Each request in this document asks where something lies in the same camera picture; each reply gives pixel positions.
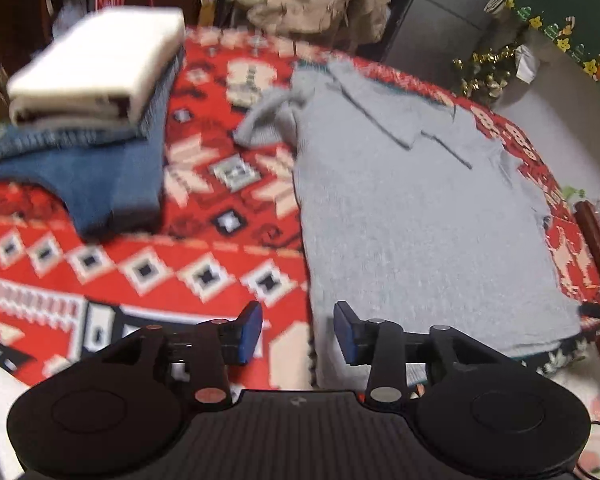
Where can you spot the green printed wall cloth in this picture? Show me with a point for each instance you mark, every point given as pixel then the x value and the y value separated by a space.
pixel 570 5

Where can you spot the white hanging tag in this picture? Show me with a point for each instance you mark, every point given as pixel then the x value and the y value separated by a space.
pixel 527 62

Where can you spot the brown wooden post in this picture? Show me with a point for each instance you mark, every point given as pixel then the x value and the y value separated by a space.
pixel 597 250

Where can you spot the red patterned blanket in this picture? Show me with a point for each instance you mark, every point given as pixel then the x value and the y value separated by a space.
pixel 30 255

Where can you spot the grey shirt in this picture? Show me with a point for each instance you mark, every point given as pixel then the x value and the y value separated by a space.
pixel 405 220

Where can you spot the small Christmas tree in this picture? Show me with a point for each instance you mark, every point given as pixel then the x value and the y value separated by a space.
pixel 485 75

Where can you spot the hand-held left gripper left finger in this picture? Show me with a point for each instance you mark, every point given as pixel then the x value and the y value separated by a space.
pixel 250 332

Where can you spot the blue denim jeans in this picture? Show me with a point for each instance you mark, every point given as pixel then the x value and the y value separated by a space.
pixel 40 137

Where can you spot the grey refrigerator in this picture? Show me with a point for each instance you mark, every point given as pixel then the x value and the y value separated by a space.
pixel 445 20

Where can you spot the white folded garment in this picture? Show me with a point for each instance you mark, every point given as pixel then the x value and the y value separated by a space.
pixel 100 60

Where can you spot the stack of folded dark clothes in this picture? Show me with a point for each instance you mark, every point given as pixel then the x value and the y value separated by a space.
pixel 105 180

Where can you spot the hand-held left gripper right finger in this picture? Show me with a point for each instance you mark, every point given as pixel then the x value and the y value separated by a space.
pixel 345 335

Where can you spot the beige jacket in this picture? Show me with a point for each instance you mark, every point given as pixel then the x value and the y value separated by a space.
pixel 310 0

